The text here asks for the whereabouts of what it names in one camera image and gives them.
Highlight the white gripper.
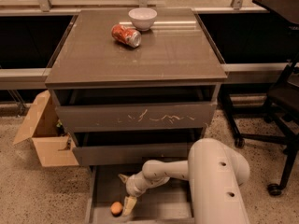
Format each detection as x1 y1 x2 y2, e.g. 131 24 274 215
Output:
118 172 150 216

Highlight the orange fruit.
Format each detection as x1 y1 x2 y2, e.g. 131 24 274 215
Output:
110 202 123 216

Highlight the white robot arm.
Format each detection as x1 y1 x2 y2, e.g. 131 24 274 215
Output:
119 138 250 224

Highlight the grey bottom drawer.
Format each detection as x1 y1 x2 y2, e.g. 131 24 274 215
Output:
84 164 195 224

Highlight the grey drawer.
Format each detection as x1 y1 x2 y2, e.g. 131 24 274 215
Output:
73 129 203 166
84 164 195 224
52 86 217 133

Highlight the grey middle drawer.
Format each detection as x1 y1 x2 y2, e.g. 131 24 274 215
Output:
73 129 203 166

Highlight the grey top drawer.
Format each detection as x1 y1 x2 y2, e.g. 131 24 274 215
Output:
52 86 217 133

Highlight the grey drawer cabinet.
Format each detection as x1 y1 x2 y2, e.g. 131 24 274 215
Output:
45 7 228 224

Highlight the brown cardboard box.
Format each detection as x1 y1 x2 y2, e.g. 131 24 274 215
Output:
13 91 78 167

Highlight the crushed orange soda can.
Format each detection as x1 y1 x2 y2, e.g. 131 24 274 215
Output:
111 24 141 48

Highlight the black office chair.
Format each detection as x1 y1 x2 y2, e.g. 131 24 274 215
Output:
219 57 299 196

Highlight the white bowl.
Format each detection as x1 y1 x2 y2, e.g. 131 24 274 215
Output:
128 7 157 31

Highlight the metal window railing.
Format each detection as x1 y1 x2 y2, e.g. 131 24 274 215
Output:
0 0 299 17

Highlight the black side table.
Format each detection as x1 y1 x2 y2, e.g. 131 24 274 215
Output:
252 0 299 25

